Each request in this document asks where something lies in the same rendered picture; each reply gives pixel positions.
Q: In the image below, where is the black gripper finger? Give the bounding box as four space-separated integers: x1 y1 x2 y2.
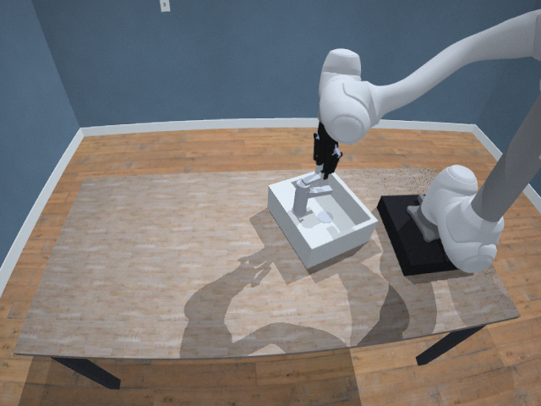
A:
314 133 325 173
319 143 343 187

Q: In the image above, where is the white rectangular sink basin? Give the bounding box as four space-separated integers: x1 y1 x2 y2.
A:
267 172 378 269

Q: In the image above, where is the silver mixer tap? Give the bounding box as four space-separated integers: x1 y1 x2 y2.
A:
292 172 333 217

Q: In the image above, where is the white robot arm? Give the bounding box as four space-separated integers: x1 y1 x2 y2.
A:
318 9 541 273

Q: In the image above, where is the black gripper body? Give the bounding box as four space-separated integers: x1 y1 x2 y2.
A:
318 122 338 152

